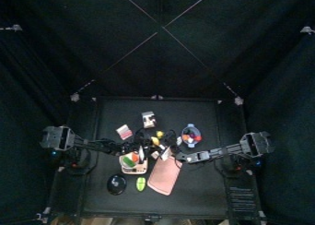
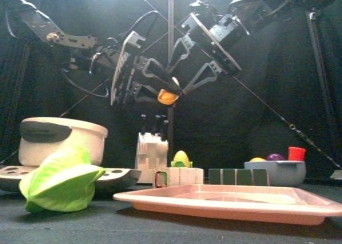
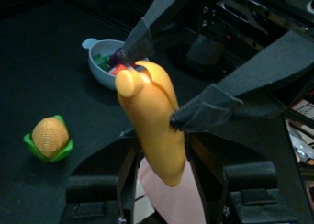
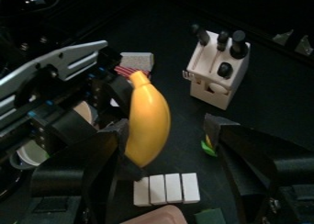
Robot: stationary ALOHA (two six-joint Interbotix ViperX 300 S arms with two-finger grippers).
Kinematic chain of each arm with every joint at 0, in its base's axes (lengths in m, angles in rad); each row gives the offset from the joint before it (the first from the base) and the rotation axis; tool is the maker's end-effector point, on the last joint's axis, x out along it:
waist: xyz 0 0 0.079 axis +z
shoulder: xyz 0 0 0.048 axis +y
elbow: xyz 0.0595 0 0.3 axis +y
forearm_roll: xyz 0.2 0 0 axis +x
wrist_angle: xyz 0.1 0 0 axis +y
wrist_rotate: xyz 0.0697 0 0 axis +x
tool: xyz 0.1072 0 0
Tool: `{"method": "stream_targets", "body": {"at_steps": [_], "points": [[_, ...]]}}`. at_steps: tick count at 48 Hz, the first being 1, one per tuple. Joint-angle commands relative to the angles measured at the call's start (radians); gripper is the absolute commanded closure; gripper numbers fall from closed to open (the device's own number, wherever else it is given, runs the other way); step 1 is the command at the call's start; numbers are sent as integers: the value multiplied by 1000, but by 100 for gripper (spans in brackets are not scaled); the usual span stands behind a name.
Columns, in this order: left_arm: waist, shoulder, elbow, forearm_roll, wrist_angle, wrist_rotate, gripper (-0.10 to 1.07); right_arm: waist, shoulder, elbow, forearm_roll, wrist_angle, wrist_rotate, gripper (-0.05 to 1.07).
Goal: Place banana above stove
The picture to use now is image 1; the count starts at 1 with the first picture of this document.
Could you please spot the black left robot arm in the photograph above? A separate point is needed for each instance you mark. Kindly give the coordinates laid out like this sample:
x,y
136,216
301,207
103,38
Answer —
x,y
66,138

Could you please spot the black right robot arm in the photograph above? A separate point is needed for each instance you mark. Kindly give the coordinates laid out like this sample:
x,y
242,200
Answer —
x,y
250,145

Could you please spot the yellow toy banana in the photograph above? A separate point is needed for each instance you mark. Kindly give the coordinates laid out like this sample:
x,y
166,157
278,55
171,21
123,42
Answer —
x,y
155,140

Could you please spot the white toy knife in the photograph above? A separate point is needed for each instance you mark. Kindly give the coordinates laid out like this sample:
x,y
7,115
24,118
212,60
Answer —
x,y
142,153

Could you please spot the white toy spatula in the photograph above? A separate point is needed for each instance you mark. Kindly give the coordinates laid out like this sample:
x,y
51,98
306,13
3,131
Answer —
x,y
166,154

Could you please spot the orange toy carrot slice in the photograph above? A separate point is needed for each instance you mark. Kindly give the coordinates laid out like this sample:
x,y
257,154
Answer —
x,y
135,157

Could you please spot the blue-grey toy bowl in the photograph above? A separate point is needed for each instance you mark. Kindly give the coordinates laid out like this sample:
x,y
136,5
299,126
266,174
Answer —
x,y
191,136

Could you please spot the small printed toy box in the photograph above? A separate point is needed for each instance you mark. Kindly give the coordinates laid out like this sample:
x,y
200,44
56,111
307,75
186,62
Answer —
x,y
148,119

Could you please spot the pink red striped packet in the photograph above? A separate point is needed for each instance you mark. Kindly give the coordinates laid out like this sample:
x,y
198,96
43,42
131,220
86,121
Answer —
x,y
124,132

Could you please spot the green toy vegetable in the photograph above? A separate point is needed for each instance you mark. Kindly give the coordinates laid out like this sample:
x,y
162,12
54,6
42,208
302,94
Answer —
x,y
128,162

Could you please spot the red toy food piece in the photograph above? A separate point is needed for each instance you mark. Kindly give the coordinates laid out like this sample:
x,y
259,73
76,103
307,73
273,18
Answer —
x,y
198,138

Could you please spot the pink cutting board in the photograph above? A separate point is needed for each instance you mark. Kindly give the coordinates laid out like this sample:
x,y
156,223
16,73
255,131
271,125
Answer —
x,y
164,176

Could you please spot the green toy pea pod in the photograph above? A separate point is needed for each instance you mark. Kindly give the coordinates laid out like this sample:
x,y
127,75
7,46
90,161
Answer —
x,y
140,184

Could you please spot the black round lid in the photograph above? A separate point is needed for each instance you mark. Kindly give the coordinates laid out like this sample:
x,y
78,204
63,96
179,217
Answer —
x,y
116,184

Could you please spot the metal frame centre clamp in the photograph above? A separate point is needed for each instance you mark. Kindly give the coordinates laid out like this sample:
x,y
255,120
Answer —
x,y
156,97

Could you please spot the metal frame corner bracket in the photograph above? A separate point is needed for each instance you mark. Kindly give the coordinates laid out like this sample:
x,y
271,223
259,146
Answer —
x,y
239,100
307,29
75,97
15,28

